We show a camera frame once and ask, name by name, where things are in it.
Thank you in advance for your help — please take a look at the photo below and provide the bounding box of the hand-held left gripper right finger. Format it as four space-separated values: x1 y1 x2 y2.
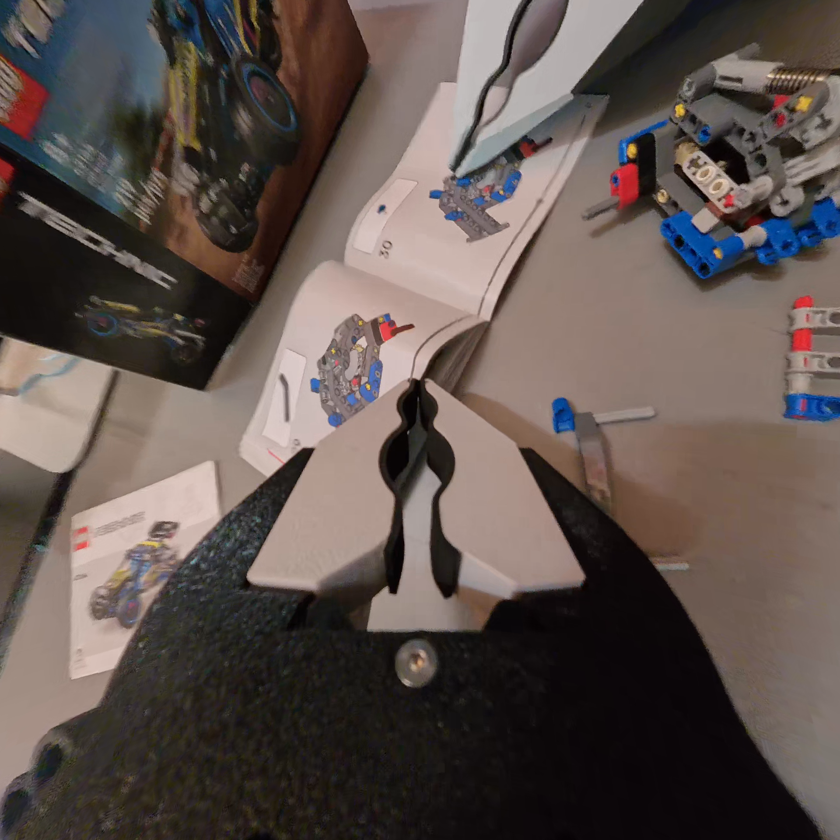
420 381 587 600

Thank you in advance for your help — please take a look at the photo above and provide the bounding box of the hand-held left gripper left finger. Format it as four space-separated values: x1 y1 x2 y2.
246 379 421 595

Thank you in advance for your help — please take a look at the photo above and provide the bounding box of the lego chassis assembly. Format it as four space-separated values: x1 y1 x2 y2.
583 42 840 281

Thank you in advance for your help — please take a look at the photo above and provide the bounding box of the red axle with grey connectors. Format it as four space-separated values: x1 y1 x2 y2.
783 295 840 423

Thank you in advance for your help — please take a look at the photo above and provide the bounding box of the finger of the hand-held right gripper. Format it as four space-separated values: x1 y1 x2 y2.
455 0 645 178
450 0 527 170

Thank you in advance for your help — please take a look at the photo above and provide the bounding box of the lego set box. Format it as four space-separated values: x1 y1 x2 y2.
0 0 370 392

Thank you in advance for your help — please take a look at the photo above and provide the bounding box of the small closed instruction booklet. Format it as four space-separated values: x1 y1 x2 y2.
69 461 223 681

